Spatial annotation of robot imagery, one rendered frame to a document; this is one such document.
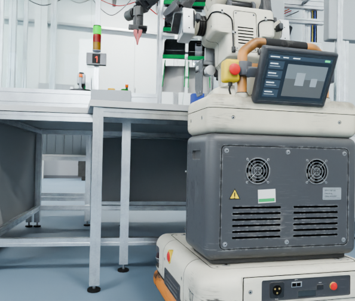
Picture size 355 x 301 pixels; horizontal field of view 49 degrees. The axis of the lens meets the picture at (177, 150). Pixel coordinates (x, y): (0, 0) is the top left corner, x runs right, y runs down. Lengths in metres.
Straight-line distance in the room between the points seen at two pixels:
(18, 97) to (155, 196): 2.01
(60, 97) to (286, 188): 1.35
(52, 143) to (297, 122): 3.25
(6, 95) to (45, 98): 0.20
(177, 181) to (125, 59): 7.65
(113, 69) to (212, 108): 9.95
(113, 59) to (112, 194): 7.64
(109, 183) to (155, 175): 0.45
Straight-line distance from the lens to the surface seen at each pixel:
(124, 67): 11.15
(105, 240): 2.13
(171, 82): 2.36
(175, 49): 2.61
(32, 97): 2.22
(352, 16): 3.56
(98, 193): 1.79
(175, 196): 3.88
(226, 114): 1.21
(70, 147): 4.21
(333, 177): 1.39
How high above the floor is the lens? 0.61
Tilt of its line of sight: 1 degrees up
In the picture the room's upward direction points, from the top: 1 degrees clockwise
